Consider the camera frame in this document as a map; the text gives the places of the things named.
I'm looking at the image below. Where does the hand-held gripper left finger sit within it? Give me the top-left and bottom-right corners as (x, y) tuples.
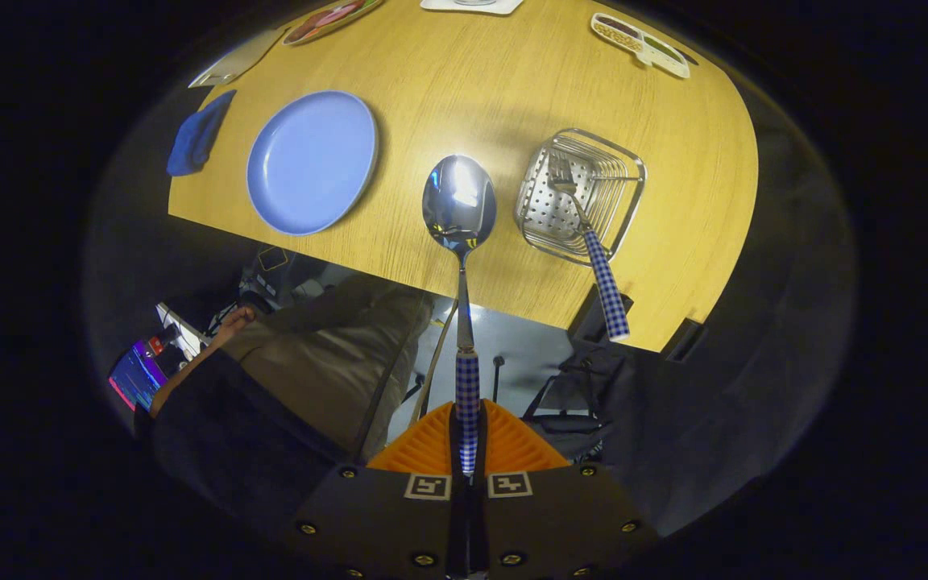
(289, 400), (466, 580)

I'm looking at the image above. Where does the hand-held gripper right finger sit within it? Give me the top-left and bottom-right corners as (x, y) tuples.
(469, 400), (661, 580)

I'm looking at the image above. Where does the fork with checkered handle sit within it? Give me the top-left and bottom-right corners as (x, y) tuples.
(547, 153), (631, 342)

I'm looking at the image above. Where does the spoon with checkered handle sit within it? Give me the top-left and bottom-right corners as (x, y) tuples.
(421, 154), (499, 476)

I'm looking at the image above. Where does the person's dark shirt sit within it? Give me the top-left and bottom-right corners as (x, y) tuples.
(135, 350), (352, 524)

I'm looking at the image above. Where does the laptop with purple screen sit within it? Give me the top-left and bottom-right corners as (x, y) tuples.
(107, 302), (207, 413)

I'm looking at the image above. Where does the blue plate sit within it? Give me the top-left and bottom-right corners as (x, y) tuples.
(246, 89), (379, 237)

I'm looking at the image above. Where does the blue folded cloth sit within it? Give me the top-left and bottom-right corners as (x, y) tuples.
(166, 89), (238, 177)

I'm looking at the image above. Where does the white toaster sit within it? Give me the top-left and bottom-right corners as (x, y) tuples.
(188, 28), (288, 89)

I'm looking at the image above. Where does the white divided snack dish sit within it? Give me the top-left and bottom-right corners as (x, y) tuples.
(590, 12), (691, 80)

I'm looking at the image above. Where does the oval plate of food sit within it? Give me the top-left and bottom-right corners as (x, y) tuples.
(283, 0), (386, 46)

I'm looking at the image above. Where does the white coaster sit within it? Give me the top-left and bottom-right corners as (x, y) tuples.
(420, 0), (525, 16)

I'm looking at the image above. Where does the black table bracket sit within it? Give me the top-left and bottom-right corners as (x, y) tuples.
(661, 318), (708, 363)
(567, 284), (636, 343)

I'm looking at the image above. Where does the metal wire basket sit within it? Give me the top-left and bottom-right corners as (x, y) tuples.
(513, 128), (648, 267)

